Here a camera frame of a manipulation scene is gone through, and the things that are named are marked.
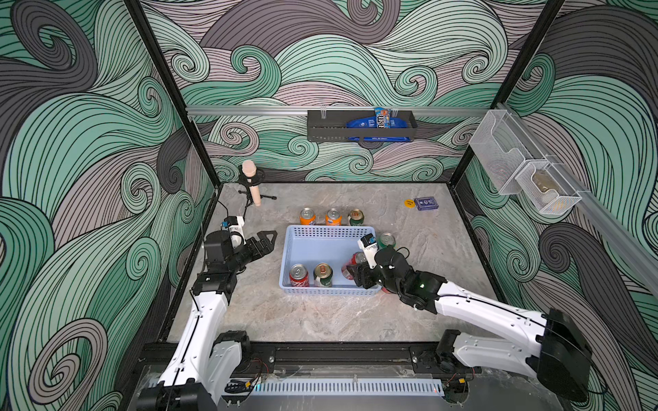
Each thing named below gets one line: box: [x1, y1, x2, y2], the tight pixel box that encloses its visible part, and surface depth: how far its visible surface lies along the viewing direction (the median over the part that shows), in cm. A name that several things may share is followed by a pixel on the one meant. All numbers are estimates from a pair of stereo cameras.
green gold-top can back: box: [347, 208, 365, 227], surface depth 97 cm
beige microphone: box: [241, 159, 262, 208], surface depth 90 cm
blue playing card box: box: [413, 196, 440, 211], surface depth 113 cm
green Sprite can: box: [377, 232, 397, 250], surface depth 90 cm
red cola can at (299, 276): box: [289, 262, 311, 288], surface depth 81 cm
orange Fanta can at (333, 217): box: [324, 207, 343, 227], surface depth 97 cm
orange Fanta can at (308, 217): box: [299, 207, 318, 227], surface depth 97 cm
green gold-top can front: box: [312, 262, 334, 288], surface depth 82 cm
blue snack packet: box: [346, 107, 412, 143], surface depth 94 cm
